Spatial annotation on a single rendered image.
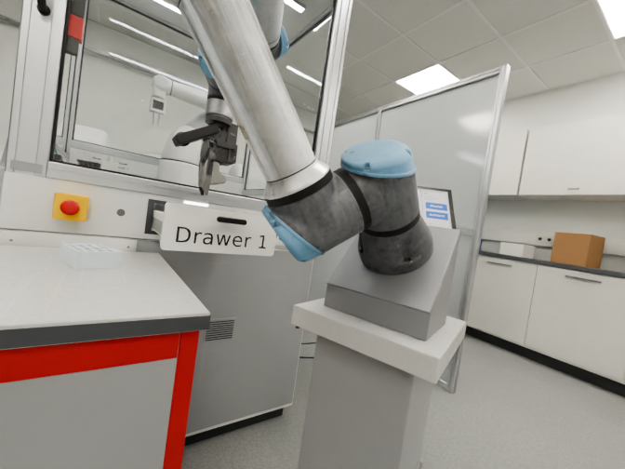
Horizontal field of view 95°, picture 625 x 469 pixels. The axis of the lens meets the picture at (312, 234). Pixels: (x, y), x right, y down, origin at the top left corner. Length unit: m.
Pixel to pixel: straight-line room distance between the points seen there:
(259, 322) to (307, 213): 0.90
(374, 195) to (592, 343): 2.89
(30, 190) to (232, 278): 0.63
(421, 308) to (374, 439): 0.25
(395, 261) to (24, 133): 0.97
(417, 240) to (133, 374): 0.51
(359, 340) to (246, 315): 0.77
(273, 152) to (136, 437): 0.47
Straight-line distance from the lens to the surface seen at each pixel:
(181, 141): 0.83
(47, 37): 1.13
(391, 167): 0.46
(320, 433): 0.70
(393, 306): 0.55
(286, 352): 1.41
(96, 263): 0.79
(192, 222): 0.74
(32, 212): 1.07
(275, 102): 0.42
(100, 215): 1.06
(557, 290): 3.24
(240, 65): 0.42
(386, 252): 0.55
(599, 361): 3.25
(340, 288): 0.59
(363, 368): 0.59
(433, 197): 1.55
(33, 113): 1.09
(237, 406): 1.42
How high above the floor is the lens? 0.93
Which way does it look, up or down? 2 degrees down
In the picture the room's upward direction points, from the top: 8 degrees clockwise
